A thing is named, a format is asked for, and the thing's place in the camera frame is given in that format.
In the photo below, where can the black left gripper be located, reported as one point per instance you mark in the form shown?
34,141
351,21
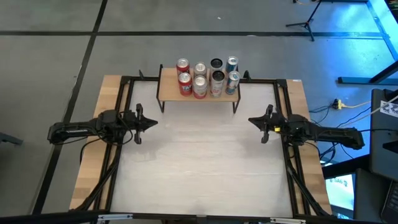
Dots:
133,123

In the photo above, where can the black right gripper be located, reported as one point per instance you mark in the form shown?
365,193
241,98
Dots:
276,123

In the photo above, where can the white and red soda can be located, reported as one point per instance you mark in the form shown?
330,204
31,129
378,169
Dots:
200,68
200,88

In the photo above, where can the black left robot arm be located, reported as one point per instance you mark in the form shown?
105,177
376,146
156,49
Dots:
74,130

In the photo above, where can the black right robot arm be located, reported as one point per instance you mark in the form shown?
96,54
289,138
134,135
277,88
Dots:
329,133

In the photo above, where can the blue silver Red Bull can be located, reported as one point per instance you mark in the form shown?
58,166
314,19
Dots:
232,82
232,63

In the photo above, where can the lit monitor screen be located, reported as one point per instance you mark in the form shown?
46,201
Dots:
340,191

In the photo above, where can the black tripod stand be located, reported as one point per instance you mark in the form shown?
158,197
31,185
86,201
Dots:
306,24

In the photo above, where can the printed marker tag paper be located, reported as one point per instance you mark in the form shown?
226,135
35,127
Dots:
390,109

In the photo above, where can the grey chair leg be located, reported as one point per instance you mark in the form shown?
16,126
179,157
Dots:
9,138

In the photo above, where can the dark keyboard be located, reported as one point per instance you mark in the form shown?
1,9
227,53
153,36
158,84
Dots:
392,202

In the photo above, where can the wooden shelf with black frame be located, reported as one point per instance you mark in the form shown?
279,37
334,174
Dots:
169,90

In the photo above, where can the black metal table frame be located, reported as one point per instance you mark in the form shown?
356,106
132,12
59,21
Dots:
261,80

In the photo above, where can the silver mounting bracket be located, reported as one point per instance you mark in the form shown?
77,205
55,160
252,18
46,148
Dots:
287,221
115,216

